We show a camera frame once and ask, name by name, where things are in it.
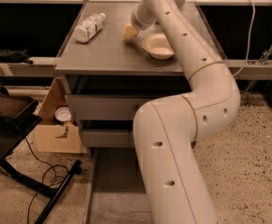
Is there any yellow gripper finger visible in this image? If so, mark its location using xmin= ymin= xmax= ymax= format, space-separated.
xmin=123 ymin=22 xmax=139 ymax=39

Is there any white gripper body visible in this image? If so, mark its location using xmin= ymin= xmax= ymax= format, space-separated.
xmin=131 ymin=4 xmax=155 ymax=31

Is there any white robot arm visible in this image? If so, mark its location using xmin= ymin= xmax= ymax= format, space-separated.
xmin=131 ymin=0 xmax=240 ymax=224

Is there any grey drawer cabinet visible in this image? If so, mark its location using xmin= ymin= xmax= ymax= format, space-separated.
xmin=54 ymin=1 xmax=229 ymax=151

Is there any grey top drawer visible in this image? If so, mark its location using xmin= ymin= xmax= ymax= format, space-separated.
xmin=64 ymin=77 xmax=193 ymax=122

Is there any grey middle drawer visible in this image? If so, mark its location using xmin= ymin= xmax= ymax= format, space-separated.
xmin=80 ymin=120 xmax=134 ymax=148

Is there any grey open bottom drawer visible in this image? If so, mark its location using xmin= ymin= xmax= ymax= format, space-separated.
xmin=85 ymin=148 xmax=153 ymax=224

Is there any white paper bowl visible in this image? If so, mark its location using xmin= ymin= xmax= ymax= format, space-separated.
xmin=142 ymin=34 xmax=174 ymax=60

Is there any clear plastic water bottle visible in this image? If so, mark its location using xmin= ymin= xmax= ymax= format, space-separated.
xmin=75 ymin=13 xmax=106 ymax=43

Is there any small white bowl in box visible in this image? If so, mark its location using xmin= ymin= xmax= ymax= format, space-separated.
xmin=54 ymin=106 xmax=72 ymax=122

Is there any cardboard box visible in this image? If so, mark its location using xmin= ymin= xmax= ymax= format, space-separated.
xmin=35 ymin=77 xmax=87 ymax=154

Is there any black object on ledge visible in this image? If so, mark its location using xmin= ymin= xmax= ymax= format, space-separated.
xmin=0 ymin=49 xmax=34 ymax=64

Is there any black chair stand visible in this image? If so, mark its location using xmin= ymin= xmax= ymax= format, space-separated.
xmin=0 ymin=62 xmax=83 ymax=224

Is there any white hanging cable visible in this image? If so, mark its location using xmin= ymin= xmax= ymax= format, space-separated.
xmin=230 ymin=0 xmax=256 ymax=78

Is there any metal bracket strut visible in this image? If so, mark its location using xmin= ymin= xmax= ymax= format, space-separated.
xmin=240 ymin=21 xmax=272 ymax=106

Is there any black floor cable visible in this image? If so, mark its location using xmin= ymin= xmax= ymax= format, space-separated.
xmin=23 ymin=136 xmax=70 ymax=224

